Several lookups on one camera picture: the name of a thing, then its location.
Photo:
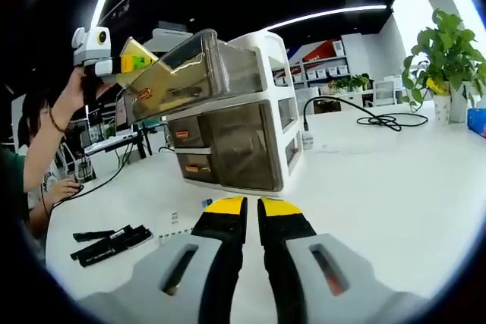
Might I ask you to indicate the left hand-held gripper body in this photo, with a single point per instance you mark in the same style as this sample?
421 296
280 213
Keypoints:
91 45

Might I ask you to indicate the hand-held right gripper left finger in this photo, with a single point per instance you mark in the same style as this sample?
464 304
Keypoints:
167 290

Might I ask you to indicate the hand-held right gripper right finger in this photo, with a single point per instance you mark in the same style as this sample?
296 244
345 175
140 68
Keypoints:
303 263

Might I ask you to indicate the black marker pen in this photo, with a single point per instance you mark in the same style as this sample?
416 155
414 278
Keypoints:
110 244
121 250

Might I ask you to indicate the smoky wide organizer drawer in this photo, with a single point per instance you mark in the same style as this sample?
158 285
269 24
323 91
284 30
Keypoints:
190 85

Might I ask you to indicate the thin black pen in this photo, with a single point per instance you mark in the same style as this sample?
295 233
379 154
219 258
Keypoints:
95 234

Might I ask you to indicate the small green desk plants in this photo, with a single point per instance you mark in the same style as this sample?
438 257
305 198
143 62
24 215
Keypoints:
351 83

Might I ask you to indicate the person's left hand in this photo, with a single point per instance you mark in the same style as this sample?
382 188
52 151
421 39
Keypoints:
70 94

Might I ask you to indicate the clear label packet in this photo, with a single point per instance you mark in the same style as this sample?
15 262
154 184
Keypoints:
172 217

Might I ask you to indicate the ceiling air conditioner unit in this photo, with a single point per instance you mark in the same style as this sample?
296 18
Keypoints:
171 33

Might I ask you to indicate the person's dark green shirt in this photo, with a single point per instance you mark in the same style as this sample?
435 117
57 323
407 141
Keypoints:
11 180

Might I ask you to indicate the white drawer organizer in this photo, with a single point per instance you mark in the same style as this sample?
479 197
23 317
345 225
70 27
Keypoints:
266 49

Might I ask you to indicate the white office chair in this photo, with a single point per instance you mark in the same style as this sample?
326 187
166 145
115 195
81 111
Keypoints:
387 90

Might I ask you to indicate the shelf with white bins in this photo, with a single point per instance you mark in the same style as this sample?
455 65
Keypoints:
322 68

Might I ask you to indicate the blue tissue pack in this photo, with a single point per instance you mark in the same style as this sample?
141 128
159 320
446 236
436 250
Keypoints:
477 123

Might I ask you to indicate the large potted green plant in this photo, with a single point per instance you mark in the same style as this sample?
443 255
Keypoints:
444 54

